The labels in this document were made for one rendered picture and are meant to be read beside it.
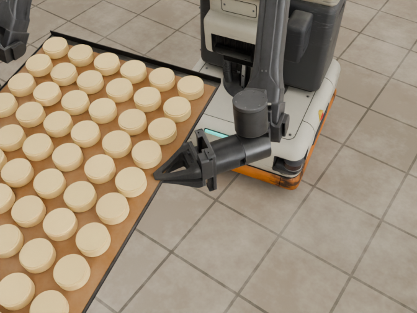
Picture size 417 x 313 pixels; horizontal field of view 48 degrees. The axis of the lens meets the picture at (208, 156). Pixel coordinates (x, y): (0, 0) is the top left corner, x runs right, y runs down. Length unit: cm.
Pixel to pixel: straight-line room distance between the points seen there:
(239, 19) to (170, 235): 85
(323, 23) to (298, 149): 47
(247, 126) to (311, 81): 123
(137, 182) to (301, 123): 121
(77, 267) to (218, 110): 130
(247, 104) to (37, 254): 39
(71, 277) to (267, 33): 51
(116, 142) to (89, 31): 218
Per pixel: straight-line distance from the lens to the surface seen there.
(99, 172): 80
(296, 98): 201
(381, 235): 199
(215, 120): 188
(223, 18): 161
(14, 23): 112
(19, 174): 84
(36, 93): 96
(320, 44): 187
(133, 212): 77
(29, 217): 79
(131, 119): 86
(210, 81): 93
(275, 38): 85
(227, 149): 79
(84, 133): 86
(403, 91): 265
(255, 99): 77
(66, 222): 76
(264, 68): 85
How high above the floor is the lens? 158
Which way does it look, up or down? 48 degrees down
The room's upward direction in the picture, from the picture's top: straight up
